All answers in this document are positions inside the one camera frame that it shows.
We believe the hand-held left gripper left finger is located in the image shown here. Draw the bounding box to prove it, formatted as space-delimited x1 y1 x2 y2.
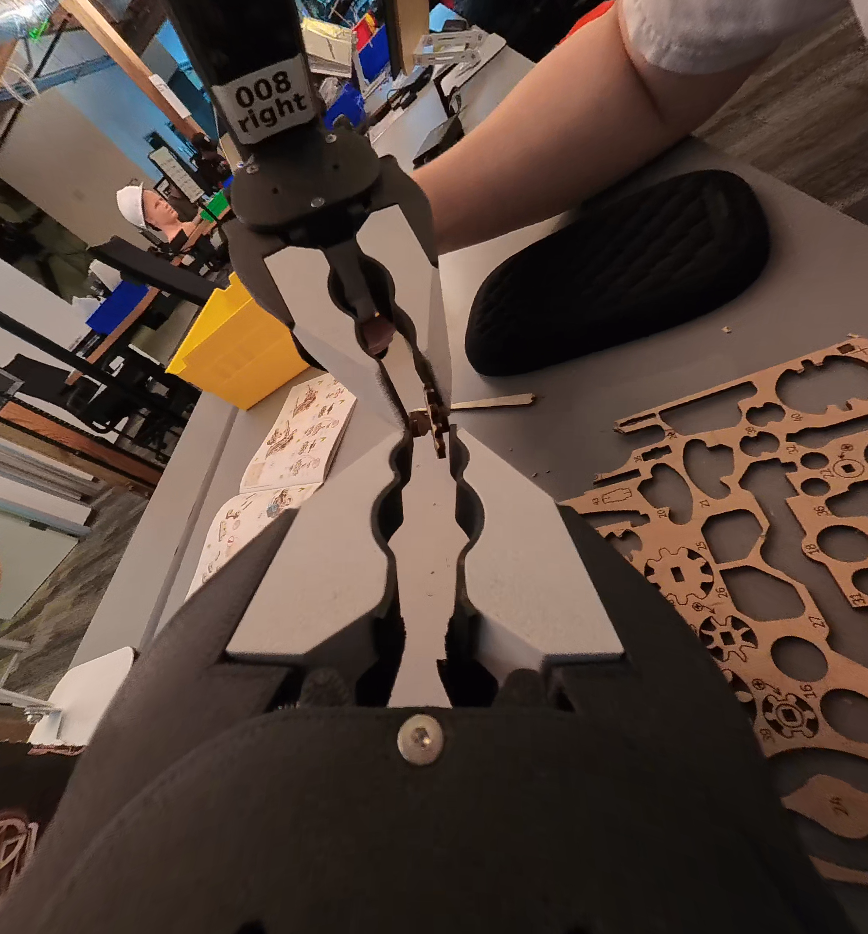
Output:
226 431 415 706

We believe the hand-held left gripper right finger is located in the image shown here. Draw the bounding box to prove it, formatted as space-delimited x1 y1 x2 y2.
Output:
450 429 626 703

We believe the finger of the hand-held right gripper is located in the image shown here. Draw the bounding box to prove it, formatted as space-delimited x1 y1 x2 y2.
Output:
357 208 454 433
262 247 410 433

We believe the small wooden gear part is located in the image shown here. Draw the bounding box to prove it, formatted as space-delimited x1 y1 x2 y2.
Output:
424 381 451 461

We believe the person's right forearm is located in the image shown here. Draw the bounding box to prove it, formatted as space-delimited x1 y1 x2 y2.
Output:
410 13 705 254

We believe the black model kit box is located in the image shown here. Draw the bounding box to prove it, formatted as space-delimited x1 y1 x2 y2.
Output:
0 737 79 934

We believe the yellow plastic bin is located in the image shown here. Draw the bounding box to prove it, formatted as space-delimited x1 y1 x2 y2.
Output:
165 271 319 411

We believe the blue plastic bin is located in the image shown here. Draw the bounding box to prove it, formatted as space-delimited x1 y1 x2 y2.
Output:
324 82 368 132
86 281 150 334

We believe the illustrated instruction booklet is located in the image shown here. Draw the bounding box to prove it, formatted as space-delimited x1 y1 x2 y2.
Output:
186 376 359 601

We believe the mannequin head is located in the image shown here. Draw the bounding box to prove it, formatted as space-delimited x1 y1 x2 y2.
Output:
142 197 195 253

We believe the laser-cut wooden part sheet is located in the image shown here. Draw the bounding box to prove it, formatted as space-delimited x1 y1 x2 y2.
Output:
561 337 868 888

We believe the thin wooden stick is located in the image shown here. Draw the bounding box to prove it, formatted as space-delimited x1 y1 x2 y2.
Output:
450 393 537 412

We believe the white hard hat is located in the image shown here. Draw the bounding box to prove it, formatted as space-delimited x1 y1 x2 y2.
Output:
116 184 160 233

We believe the wooden shelf beam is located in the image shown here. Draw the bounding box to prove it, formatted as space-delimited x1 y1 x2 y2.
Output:
60 0 210 140

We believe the black padded wrist rest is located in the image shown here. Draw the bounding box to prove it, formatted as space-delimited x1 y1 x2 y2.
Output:
465 169 772 377

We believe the white shirt sleeve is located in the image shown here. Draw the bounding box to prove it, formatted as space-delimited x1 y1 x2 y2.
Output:
618 0 868 78

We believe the clear acrylic bracket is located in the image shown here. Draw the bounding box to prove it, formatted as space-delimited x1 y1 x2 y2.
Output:
413 28 490 68

